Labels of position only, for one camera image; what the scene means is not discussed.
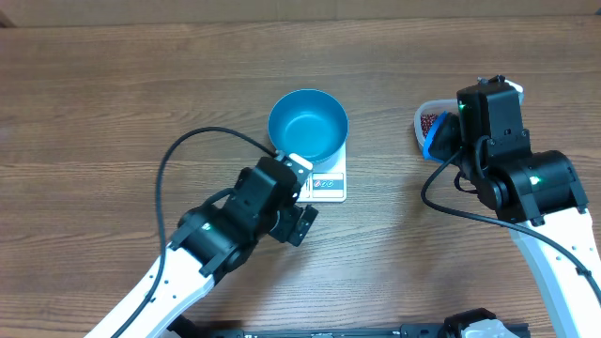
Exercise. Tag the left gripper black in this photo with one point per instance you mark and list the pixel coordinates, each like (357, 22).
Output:
(297, 223)

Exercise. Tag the blue measuring scoop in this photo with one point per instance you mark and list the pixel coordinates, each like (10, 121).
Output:
(429, 138)

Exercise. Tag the black mounting rail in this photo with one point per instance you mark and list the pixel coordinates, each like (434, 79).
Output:
(472, 323)

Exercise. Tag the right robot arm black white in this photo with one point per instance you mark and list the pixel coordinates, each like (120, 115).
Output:
(538, 197)

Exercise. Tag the clear plastic container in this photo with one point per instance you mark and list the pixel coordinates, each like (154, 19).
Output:
(431, 107)

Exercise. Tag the red adzuki beans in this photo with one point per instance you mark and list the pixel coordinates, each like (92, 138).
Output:
(426, 122)

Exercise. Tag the blue metal bowl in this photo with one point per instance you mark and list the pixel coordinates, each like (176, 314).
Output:
(309, 122)

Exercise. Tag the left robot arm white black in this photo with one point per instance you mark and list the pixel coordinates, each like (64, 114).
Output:
(213, 240)

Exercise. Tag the white digital kitchen scale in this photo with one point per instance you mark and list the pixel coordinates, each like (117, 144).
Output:
(328, 181)

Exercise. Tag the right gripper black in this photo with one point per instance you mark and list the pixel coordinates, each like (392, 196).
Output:
(453, 142)

